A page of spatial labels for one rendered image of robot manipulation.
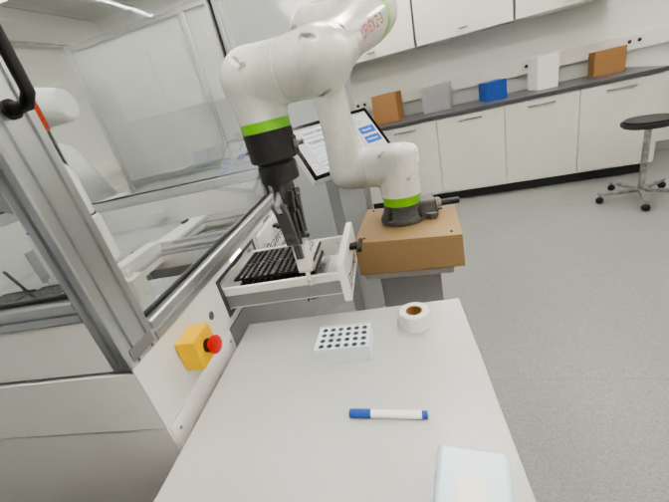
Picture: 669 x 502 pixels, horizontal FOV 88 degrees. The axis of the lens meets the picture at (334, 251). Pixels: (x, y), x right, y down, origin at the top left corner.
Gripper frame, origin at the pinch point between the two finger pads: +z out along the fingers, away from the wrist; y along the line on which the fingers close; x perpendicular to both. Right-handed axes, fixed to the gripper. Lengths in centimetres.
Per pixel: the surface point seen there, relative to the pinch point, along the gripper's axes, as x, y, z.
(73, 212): 26.4, -21.1, -21.8
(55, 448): 55, -27, 24
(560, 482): -59, 15, 100
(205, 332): 22.2, -10.5, 9.9
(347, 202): 8, 114, 23
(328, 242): 2.8, 33.4, 11.5
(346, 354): -6.0, -6.9, 21.7
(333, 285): -2.2, 9.3, 13.4
